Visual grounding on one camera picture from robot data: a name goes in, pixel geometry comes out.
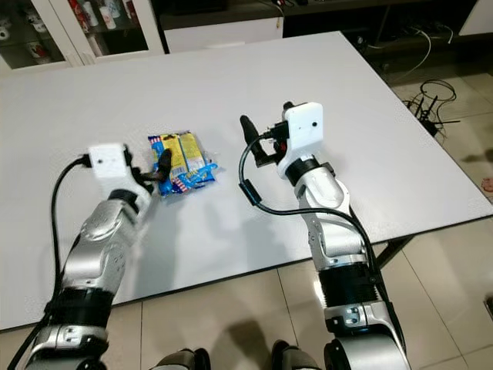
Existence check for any blue yellow snack package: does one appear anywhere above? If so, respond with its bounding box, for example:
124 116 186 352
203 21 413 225
148 132 219 194

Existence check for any white low drawer box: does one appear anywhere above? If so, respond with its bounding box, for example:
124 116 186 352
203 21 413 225
162 15 286 55

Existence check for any dark wooden shelf unit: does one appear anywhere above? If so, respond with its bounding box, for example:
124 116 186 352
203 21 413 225
153 0 493 45

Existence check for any white glass door cabinet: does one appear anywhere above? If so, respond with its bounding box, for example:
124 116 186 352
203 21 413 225
0 0 167 76

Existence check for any white panel board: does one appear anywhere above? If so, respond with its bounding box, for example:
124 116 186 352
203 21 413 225
458 0 493 38

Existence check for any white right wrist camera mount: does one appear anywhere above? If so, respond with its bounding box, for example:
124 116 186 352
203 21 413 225
280 102 324 175

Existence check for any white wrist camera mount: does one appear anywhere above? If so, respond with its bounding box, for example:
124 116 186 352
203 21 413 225
89 143 144 198
280 102 324 175

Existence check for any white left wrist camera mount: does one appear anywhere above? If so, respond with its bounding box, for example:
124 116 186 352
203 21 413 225
89 143 144 198

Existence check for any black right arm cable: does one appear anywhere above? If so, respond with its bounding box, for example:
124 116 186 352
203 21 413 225
238 129 384 290

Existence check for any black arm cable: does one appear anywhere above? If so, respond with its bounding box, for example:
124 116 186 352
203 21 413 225
238 129 384 290
25 154 92 370

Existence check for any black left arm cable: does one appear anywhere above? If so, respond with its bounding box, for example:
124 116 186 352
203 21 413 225
25 154 92 370

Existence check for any black floor cable bundle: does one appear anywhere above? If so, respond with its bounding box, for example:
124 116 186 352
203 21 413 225
403 79 464 137

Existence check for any white floor cable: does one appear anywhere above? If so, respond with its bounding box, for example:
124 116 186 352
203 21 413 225
364 23 457 75

